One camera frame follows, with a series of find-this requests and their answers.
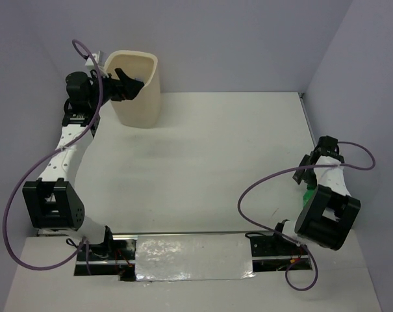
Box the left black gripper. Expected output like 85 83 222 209
88 68 143 110

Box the green plastic bottle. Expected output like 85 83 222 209
302 185 316 207

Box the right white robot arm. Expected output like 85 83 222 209
270 136 361 254

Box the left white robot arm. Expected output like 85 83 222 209
22 68 144 259

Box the beige plastic bin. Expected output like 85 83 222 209
104 50 161 128

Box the silver reflective sheet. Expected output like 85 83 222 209
135 234 255 281

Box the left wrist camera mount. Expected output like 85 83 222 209
85 51 107 76

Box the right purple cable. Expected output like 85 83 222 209
237 141 377 291

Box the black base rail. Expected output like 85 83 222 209
73 231 312 282

